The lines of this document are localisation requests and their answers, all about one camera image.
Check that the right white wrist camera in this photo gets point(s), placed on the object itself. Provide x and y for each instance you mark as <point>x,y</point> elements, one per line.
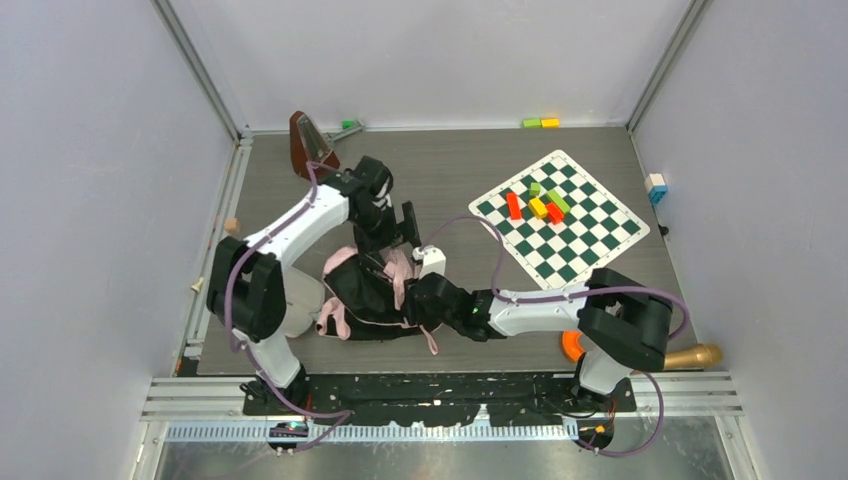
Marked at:
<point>429,259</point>

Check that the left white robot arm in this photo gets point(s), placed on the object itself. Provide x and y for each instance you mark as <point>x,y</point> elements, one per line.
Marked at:
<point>245,290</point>

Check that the long red block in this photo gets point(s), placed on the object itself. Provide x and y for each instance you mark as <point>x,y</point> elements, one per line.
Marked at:
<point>514,206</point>

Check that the blue and white block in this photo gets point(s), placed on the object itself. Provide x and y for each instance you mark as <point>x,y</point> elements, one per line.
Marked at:
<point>656,188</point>

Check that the small red block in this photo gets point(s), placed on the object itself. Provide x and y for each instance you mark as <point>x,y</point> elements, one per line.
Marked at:
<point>554,214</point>

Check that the brown wooden metronome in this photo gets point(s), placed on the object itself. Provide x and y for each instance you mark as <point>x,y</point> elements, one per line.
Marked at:
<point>308,144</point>

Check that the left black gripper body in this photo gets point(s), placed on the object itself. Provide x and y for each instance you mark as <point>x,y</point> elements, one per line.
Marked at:
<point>372,241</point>

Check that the yellow block at wall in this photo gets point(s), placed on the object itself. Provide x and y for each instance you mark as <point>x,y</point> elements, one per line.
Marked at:
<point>550,122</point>

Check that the long green block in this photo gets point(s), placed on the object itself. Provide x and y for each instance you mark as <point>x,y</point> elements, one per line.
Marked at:
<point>555,198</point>

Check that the green white chessboard mat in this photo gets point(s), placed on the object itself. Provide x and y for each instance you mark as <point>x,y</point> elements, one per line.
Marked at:
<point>597,230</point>

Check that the pink and black folding umbrella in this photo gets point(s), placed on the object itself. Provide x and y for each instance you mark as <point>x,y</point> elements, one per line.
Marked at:
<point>367,293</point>

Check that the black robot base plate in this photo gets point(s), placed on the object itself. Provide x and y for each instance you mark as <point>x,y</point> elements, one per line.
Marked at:
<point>449,399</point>

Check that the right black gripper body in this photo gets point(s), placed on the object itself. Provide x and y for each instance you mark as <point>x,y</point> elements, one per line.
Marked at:
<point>416,297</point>

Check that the small wooden cube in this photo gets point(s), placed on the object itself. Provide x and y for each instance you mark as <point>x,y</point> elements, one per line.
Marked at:
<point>231,225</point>

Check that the yellow block on chessboard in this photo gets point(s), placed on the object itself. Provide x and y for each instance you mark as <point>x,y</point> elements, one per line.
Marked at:
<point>538,208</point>

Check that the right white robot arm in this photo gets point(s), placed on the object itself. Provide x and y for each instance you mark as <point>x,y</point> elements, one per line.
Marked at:
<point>629,324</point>

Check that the orange curved block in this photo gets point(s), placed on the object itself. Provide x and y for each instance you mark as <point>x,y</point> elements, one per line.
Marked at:
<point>571,345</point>

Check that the green block at wall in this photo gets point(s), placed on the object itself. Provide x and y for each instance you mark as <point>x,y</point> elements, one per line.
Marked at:
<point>531,122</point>

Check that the small white chess piece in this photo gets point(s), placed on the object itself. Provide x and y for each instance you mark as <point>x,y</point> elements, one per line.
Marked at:
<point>197,285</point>

